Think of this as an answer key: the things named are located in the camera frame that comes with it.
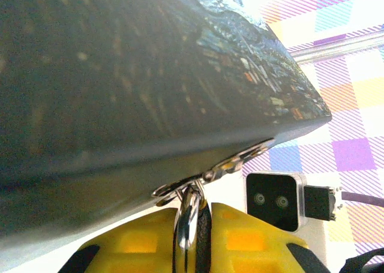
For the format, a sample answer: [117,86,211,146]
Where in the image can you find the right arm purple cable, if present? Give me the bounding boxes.
[303,185,384,221]

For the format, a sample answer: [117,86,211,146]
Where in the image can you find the starry night painted tin box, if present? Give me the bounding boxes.
[0,0,333,256]

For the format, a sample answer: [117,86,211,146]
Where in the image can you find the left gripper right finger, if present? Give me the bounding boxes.
[209,202,331,273]

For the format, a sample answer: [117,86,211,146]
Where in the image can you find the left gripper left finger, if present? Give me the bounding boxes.
[58,208,181,273]

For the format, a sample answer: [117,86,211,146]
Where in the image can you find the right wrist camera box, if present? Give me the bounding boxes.
[245,171,308,235]

